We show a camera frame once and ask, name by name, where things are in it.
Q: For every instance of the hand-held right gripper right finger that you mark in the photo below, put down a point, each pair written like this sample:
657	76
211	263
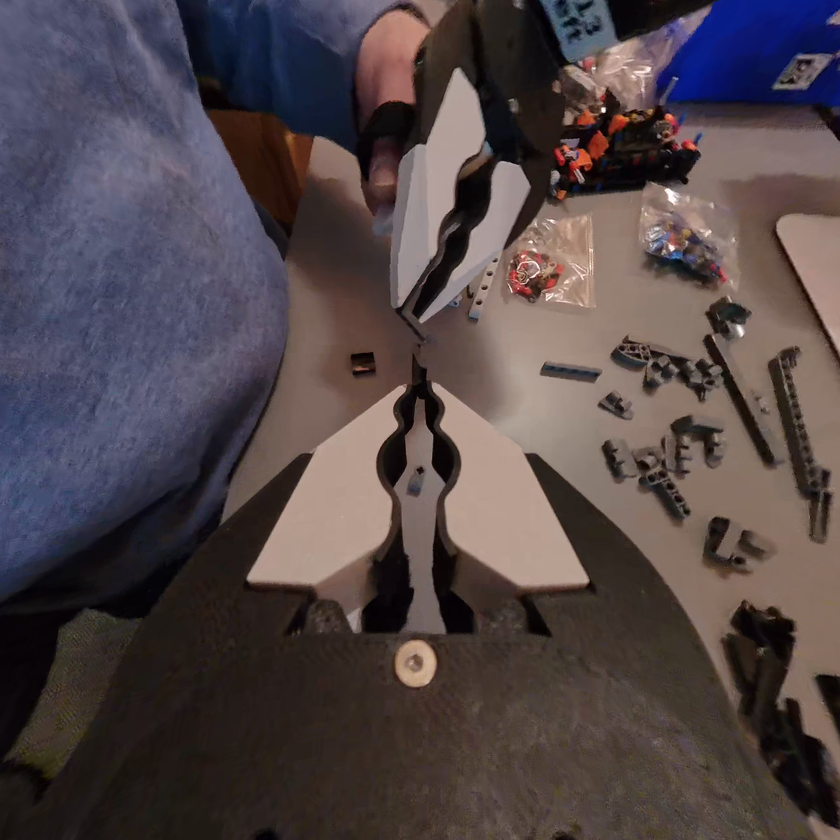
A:
505	518

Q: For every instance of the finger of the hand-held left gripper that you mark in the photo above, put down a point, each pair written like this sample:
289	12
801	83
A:
433	170
489	216

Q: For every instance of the light grey holed lego beam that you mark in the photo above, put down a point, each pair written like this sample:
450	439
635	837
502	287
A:
482	289

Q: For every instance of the pile of dark grey pieces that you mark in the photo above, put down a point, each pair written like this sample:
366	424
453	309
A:
682	459

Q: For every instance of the long dark grey lego plate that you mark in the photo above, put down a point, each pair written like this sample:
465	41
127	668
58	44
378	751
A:
741	400

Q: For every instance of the long dark grey holed beam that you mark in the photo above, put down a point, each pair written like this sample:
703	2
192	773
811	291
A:
797	446

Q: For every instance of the person's left hand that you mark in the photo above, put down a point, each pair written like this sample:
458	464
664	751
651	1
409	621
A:
387	59

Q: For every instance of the crumpled clear plastic bag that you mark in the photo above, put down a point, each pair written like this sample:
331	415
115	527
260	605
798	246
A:
630	72

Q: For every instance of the black plate assembly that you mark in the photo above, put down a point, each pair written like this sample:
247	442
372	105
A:
418	374

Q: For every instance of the blue plastic bin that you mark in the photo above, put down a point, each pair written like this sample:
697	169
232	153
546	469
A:
741	46

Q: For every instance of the pile of black lego pieces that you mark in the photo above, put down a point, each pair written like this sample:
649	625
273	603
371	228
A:
768	689

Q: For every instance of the light grey flat rounded board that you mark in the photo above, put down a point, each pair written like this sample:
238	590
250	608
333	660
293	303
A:
817	275

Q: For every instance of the zip bag of red pins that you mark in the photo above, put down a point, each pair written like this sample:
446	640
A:
551	269

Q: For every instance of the zip bag of multicoloured parts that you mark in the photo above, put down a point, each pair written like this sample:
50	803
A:
686	243

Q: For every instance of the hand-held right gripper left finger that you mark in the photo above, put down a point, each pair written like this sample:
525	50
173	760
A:
328	518

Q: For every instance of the small grey lego piece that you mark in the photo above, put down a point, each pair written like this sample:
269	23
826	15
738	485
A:
415	482

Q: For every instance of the grey studded lego plate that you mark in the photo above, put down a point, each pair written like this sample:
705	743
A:
571	370

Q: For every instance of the lego car chassis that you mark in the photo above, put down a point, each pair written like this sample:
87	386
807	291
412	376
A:
623	151

